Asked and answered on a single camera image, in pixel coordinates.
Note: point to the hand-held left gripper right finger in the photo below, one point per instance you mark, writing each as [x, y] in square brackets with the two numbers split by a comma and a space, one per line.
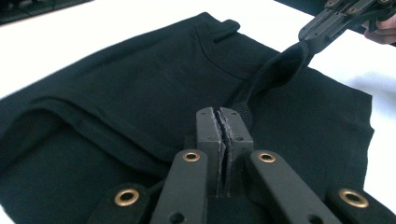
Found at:
[238, 133]

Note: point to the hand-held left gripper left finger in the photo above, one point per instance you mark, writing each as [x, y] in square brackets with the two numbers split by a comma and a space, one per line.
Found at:
[210, 133]

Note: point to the white table cover sheet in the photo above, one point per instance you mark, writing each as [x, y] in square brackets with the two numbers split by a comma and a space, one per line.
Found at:
[93, 31]

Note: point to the black tank top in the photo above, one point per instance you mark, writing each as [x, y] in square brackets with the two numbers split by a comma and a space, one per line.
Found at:
[124, 93]

